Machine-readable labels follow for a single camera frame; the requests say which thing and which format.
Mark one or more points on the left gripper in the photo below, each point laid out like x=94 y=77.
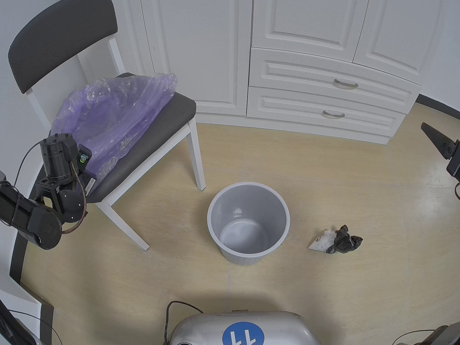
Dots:
x=90 y=186

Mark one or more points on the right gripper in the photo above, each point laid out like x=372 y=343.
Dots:
x=455 y=165

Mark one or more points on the purple plastic bag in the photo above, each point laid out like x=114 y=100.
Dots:
x=115 y=113

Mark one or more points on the black plastic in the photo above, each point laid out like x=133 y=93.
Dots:
x=346 y=243

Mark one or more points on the white paper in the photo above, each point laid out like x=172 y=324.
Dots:
x=320 y=243

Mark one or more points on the pale grey trash bin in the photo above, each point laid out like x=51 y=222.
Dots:
x=248 y=207

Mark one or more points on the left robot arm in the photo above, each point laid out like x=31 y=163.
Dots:
x=36 y=221

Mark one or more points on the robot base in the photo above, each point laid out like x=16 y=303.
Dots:
x=244 y=327

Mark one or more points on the white chair grey cushions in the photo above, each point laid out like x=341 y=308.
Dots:
x=161 y=120

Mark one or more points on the white wardrobe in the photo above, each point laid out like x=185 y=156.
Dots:
x=305 y=31

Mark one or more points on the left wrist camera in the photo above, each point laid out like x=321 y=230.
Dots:
x=84 y=153

